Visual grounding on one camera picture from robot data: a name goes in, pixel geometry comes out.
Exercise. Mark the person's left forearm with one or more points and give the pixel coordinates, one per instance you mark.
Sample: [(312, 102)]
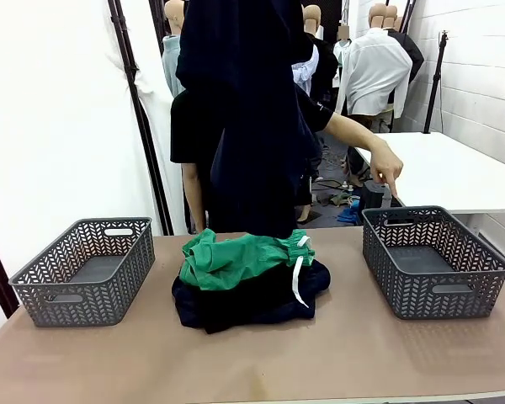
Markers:
[(353, 128)]

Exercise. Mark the black poles behind mannequins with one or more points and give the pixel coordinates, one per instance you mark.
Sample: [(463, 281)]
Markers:
[(410, 8)]

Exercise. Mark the black stool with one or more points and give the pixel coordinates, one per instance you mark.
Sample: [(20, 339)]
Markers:
[(374, 195)]

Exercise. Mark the mannequin in black jacket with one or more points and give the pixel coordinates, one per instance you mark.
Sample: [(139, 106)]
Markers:
[(413, 50)]

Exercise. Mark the mannequin in pale blue shirt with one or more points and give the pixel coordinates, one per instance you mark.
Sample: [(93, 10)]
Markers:
[(308, 69)]

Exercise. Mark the grey plastic woven basket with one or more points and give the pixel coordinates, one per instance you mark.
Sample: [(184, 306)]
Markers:
[(429, 261), (88, 269)]

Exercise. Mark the mannequin in white shirt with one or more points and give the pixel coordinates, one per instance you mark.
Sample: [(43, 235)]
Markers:
[(374, 71)]

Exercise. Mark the navy blue shirt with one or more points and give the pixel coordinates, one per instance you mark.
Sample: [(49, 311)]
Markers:
[(252, 126)]

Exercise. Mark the large white table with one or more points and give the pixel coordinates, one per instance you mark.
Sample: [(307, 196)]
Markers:
[(437, 168)]

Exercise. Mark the white fabric backdrop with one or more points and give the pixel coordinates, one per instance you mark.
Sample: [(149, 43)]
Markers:
[(46, 105)]

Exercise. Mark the black tripod by brick wall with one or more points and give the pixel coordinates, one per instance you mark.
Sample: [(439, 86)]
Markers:
[(435, 84)]

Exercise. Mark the mannequin in light blue sweater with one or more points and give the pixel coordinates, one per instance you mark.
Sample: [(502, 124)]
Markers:
[(171, 54)]

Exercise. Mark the small mannequin in pale top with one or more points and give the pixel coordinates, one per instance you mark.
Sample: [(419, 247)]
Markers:
[(341, 50)]

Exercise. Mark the person's left hand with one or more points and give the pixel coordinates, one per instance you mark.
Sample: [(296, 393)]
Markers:
[(385, 164)]

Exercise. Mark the mannequin in black coat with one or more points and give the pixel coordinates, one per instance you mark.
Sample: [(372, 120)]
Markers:
[(327, 67)]

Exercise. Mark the blue cloth on floor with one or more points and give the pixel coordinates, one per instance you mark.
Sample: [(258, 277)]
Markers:
[(350, 212)]

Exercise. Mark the person in black t-shirt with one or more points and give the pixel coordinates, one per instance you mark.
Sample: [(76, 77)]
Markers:
[(193, 126)]

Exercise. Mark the navy blue shorts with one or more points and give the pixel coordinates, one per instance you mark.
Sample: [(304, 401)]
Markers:
[(181, 303)]

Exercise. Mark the person's right forearm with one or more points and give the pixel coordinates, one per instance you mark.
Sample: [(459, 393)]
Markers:
[(192, 198)]

